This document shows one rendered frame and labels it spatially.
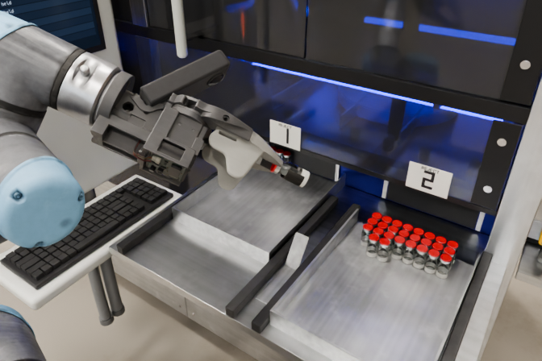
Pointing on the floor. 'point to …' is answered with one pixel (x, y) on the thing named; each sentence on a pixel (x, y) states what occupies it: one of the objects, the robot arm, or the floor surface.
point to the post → (517, 205)
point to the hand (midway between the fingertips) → (271, 158)
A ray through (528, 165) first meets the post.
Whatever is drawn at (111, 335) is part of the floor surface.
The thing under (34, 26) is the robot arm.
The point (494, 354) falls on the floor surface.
